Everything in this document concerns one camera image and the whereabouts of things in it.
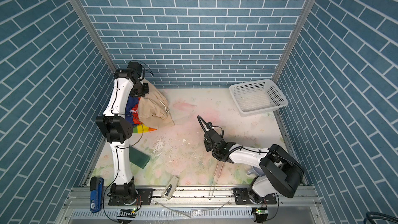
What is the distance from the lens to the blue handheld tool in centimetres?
70

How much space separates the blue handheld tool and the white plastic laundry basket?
2.89 ft

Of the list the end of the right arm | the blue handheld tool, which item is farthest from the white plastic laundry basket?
the blue handheld tool

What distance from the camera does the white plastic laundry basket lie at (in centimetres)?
109

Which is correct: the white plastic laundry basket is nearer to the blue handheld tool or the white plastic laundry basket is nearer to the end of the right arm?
the end of the right arm
